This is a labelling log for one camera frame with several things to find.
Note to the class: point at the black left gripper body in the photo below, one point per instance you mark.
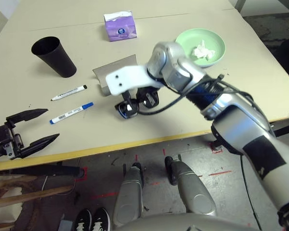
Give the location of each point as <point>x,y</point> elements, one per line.
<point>2,144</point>

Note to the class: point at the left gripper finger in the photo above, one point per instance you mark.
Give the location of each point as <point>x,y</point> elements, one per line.
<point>29,114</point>
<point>38,145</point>

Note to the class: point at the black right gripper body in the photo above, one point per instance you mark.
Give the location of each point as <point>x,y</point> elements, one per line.
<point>147,96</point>

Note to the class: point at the black sunglasses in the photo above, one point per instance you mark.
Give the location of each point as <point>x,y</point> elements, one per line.
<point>125,110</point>

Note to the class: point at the light green plate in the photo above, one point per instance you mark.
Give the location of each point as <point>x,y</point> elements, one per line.
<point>185,41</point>

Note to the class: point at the white tissue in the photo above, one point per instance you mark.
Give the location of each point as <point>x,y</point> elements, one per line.
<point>202,51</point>

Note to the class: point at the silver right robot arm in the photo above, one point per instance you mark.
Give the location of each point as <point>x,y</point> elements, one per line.
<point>243,127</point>

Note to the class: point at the black table leg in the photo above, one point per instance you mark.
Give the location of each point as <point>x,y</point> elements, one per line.
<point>216,145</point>
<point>45,171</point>
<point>285,127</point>

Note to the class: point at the curved dark wooden bar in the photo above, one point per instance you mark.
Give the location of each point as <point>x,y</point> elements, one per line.
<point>14,183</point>

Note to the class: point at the blue-capped whiteboard marker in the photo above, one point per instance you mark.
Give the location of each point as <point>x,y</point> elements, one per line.
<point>69,113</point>

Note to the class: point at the grey open glasses case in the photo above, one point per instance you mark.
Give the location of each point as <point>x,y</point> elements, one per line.
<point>115,66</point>

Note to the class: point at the black-capped whiteboard marker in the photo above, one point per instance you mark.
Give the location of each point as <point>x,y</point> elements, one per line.
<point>69,92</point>

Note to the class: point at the wooden stick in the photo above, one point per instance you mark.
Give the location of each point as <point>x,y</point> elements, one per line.
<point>38,195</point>

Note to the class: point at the black plastic cup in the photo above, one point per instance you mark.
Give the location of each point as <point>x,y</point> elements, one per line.
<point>57,62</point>

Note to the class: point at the white sack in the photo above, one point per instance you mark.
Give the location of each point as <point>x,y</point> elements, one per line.
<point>4,211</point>

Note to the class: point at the purple tissue pack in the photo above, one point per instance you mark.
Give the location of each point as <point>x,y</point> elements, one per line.
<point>121,31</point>

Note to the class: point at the grey blue box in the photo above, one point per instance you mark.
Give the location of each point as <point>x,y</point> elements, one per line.
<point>67,226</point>

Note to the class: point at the black white-laced sneaker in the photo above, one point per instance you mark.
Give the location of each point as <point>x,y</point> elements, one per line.
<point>83,220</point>
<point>101,220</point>

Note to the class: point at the silver robot left leg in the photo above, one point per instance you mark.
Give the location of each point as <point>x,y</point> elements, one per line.
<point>128,197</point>

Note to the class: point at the silver robot leg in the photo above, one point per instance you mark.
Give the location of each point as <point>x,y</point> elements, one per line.
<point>128,197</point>
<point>195,190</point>

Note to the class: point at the silver robot right leg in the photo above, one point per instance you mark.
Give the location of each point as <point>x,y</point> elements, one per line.
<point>195,190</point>

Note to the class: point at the grey robot torso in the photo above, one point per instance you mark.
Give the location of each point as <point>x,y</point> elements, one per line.
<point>183,223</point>

